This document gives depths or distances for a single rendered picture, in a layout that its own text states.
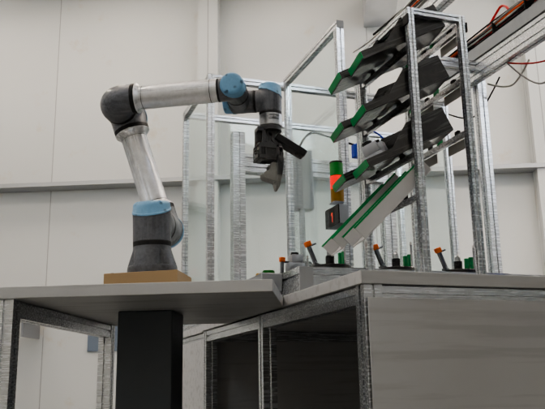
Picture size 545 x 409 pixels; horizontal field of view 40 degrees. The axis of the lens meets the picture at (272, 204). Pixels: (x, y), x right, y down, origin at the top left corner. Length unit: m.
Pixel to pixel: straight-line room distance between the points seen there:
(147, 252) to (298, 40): 9.54
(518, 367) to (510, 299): 0.16
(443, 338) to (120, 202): 9.65
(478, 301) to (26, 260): 10.02
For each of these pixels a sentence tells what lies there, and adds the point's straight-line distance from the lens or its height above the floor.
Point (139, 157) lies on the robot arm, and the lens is 2.47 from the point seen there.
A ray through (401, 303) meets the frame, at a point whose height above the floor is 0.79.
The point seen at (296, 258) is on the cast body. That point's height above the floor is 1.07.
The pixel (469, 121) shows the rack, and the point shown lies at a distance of 2.19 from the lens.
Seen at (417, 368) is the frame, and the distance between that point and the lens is 1.70.
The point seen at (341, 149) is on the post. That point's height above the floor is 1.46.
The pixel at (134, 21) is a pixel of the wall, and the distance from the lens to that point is 12.17.
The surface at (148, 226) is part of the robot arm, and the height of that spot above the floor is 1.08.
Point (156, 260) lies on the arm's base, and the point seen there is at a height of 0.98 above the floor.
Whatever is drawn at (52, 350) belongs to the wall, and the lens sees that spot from 11.16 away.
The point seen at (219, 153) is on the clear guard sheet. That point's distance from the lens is 3.86.
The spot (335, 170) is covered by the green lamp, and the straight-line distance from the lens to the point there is 2.73.
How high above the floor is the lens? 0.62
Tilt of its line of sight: 14 degrees up
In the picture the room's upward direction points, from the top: 1 degrees counter-clockwise
